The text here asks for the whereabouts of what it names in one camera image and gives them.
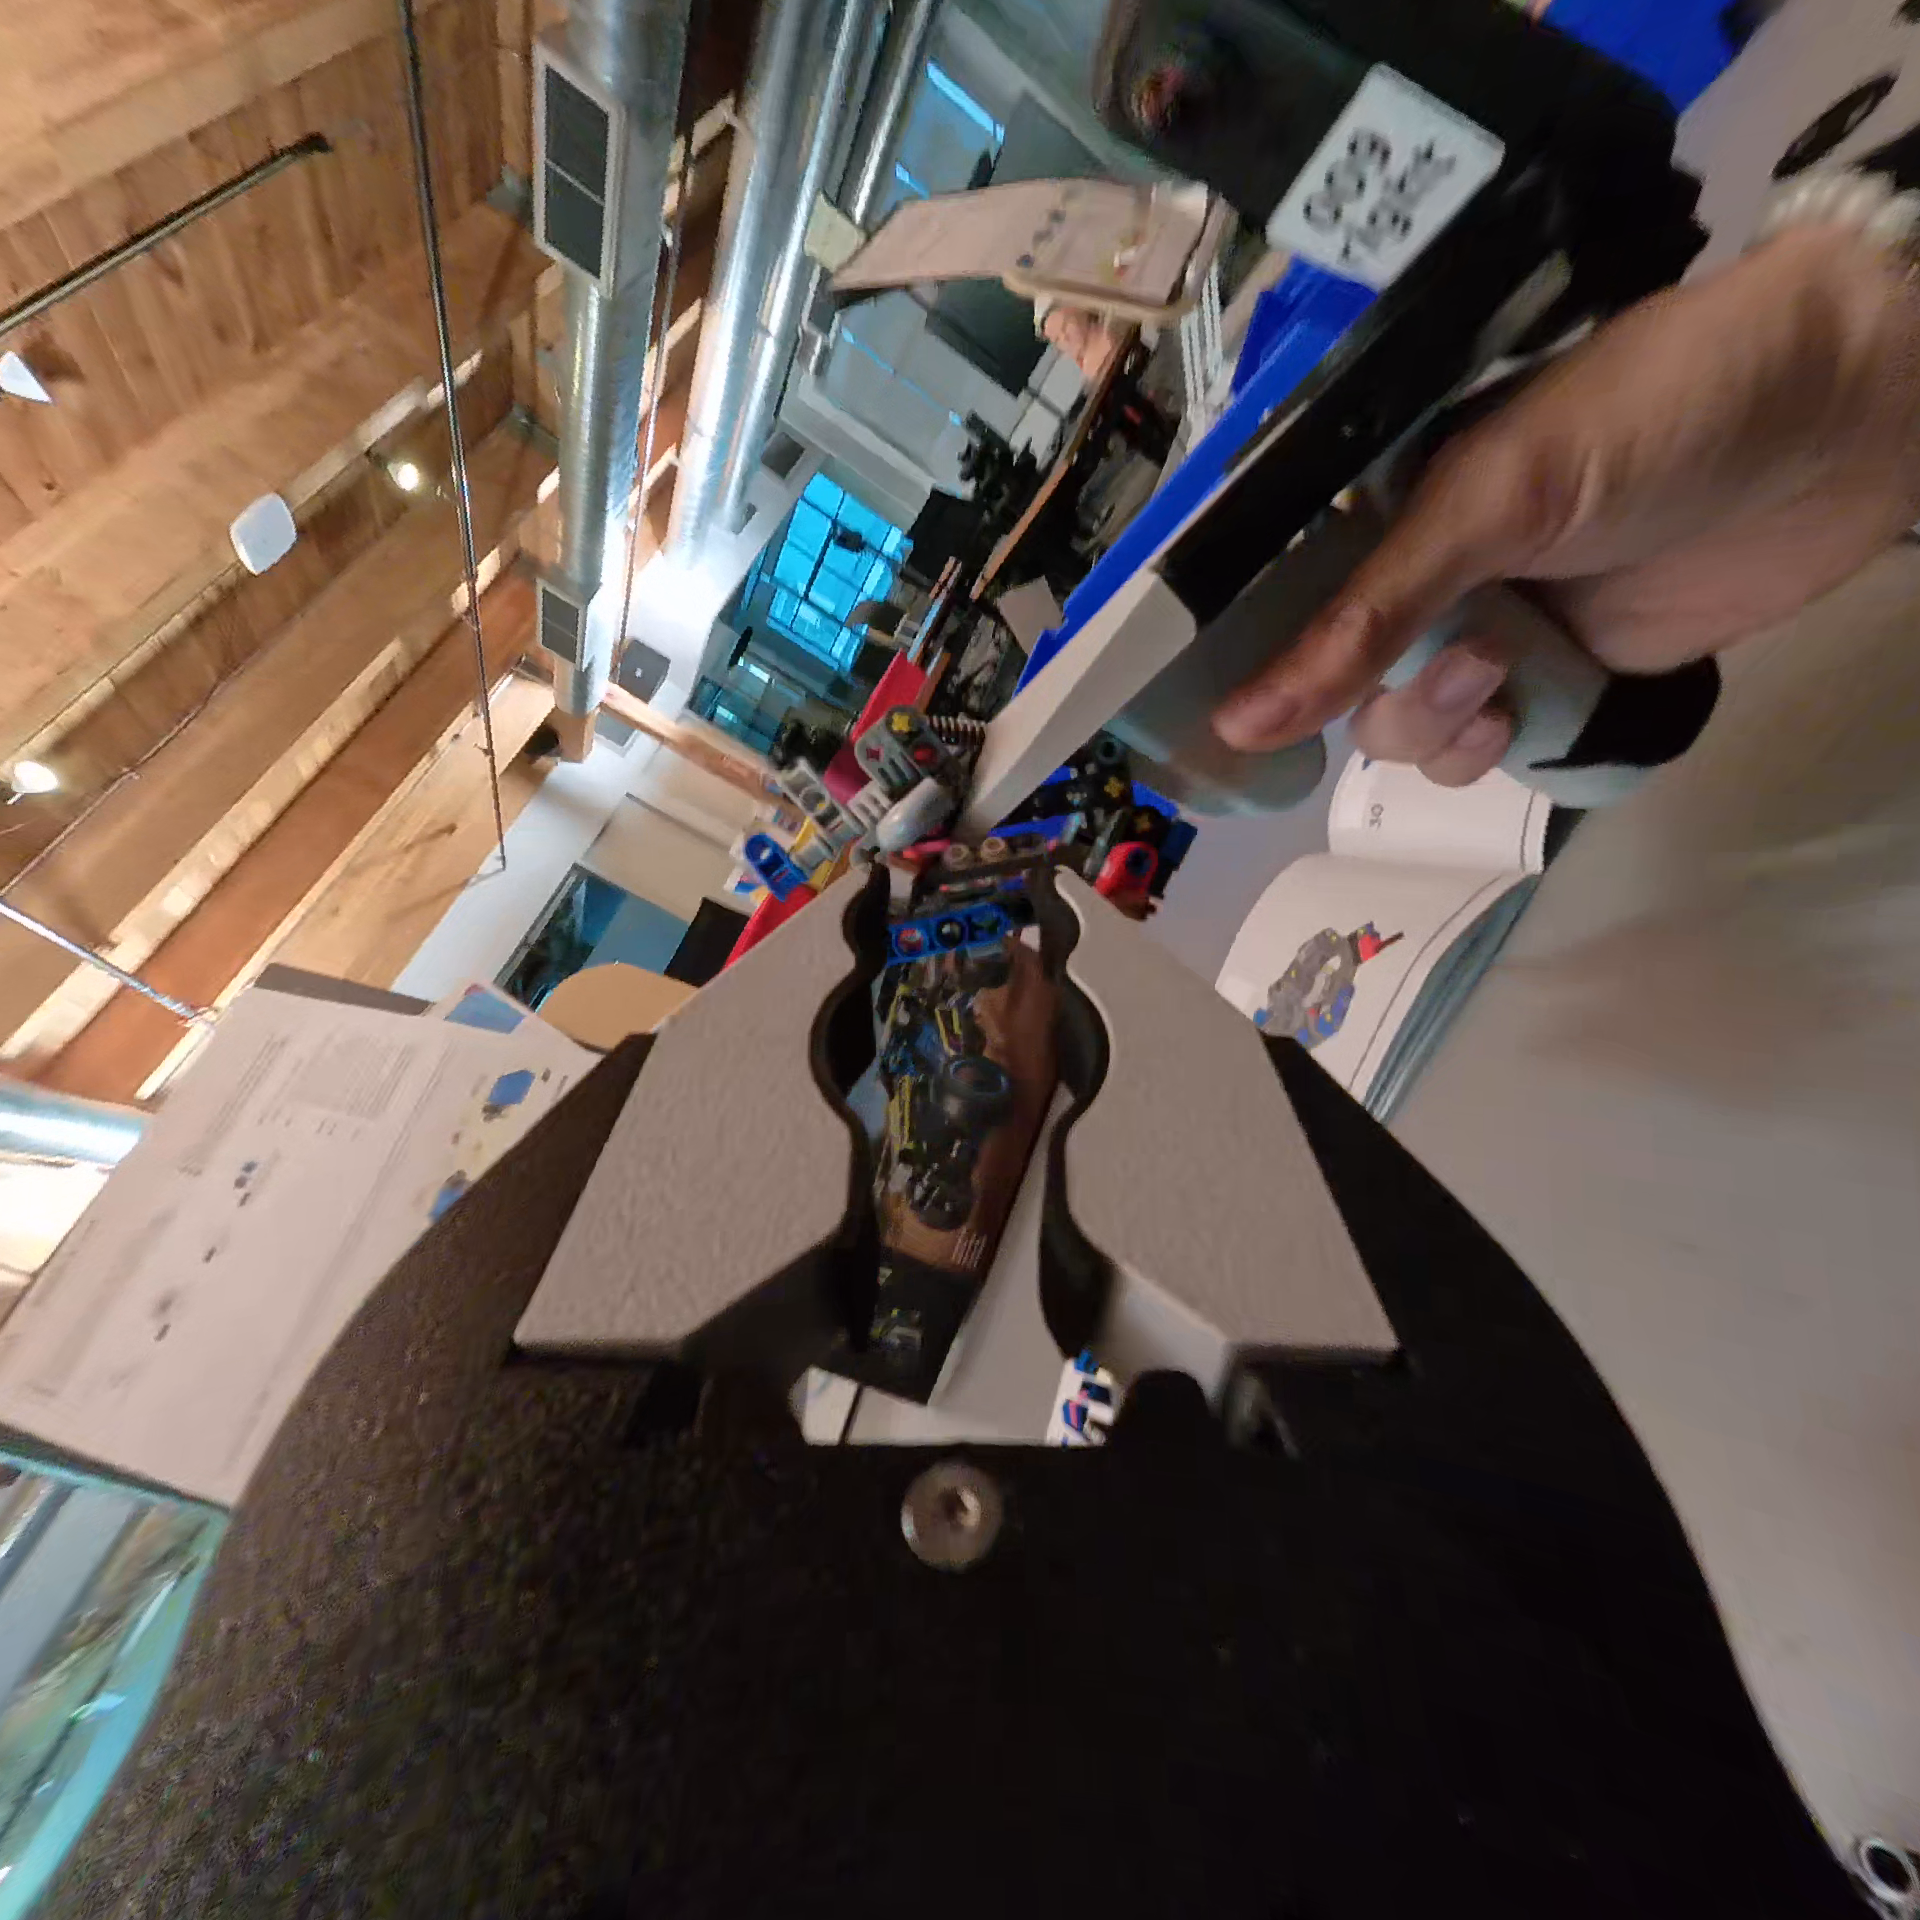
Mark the person's right hand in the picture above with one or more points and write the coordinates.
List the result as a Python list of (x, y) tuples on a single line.
[(1651, 481)]

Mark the blue bin with white label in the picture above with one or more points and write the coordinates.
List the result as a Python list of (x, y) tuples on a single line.
[(1636, 37)]

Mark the brown cardboard sheet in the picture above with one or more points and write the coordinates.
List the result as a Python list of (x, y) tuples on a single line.
[(1021, 240)]

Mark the white instruction poster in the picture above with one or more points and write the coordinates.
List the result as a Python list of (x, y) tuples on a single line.
[(224, 1200)]

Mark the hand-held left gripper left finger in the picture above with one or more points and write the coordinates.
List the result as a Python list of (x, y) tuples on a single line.
[(692, 1200)]

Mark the blue grey lego model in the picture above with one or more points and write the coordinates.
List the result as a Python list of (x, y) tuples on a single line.
[(960, 933)]

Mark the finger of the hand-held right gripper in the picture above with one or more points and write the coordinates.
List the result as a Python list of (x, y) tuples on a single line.
[(1080, 691)]

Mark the blue plastic storage bin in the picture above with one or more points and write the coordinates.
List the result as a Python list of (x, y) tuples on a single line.
[(1277, 376)]

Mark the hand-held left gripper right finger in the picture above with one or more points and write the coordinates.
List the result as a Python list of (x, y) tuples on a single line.
[(1230, 1200)]

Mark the black wall speaker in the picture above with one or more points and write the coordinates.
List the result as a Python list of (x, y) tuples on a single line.
[(643, 667)]

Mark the white ceiling device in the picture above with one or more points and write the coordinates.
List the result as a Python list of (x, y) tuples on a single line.
[(263, 533)]

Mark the lego set box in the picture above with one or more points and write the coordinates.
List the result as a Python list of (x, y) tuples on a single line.
[(960, 1140)]

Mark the lego sticker sheet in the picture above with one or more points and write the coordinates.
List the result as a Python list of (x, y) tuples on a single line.
[(1084, 1401)]

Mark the silver ventilation duct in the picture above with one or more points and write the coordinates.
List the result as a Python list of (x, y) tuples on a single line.
[(599, 376), (765, 270)]

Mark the lego instruction booklet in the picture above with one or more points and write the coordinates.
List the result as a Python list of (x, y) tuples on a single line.
[(1349, 930)]

